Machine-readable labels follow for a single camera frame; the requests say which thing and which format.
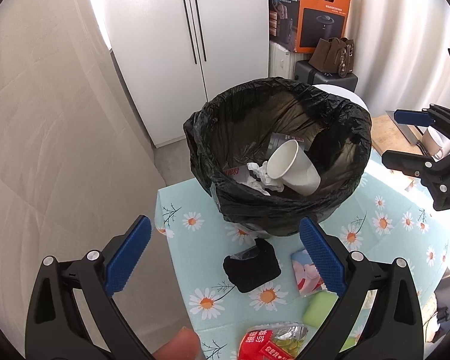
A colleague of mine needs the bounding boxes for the green sponge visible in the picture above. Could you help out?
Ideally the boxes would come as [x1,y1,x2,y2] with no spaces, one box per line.
[302,291,338,328]

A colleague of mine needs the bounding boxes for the pink blue snack wrapper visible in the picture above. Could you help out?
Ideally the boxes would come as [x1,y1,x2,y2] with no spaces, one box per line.
[291,249,326,297]

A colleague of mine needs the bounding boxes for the red snack wrapper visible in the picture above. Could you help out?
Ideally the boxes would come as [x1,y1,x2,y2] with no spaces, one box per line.
[237,322,309,360]

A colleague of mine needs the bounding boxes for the kitchen cleaver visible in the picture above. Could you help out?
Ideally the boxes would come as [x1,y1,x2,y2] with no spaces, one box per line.
[386,111,423,146]

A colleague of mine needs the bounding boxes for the clear plastic trash bin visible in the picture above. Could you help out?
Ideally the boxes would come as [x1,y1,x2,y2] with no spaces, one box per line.
[210,182,288,238]

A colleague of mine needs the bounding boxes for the black trash bag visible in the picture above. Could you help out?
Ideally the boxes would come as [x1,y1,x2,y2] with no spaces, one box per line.
[184,77,371,236]

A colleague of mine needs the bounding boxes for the white mug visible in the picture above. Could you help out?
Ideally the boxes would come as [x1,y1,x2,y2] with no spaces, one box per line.
[421,127,450,161]

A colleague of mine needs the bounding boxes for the wooden cutting board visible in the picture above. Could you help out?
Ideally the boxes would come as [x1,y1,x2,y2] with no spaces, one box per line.
[371,115,422,155]

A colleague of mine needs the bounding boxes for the white curtain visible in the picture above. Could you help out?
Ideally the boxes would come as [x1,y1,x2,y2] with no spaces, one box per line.
[345,0,450,116]

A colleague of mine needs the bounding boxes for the white chair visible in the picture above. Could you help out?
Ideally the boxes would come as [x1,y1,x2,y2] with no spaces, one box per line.
[307,84,370,116]

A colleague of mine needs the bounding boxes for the brown handbag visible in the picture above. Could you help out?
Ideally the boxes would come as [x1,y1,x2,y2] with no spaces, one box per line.
[309,37,355,78]

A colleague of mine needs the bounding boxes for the white paper cup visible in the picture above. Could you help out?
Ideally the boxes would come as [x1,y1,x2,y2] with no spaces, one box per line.
[267,140,321,196]

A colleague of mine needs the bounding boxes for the black cloth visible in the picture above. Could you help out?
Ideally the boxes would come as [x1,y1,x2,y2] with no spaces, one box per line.
[223,238,281,293]

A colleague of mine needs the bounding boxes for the black suitcase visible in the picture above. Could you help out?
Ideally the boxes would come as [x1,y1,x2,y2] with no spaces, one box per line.
[294,60,359,92]

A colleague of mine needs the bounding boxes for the daisy print tablecloth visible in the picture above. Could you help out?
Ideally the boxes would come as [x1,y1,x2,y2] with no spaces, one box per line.
[155,153,450,359]

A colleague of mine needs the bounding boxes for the crumpled white tissue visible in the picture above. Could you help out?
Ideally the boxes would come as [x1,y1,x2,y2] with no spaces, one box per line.
[245,161,284,196]

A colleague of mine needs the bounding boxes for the white radiator cabinet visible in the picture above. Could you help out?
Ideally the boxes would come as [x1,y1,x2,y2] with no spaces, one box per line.
[268,41,305,80]

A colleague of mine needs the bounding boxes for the orange Philips box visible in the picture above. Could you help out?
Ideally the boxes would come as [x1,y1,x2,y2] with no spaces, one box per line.
[269,0,351,54]

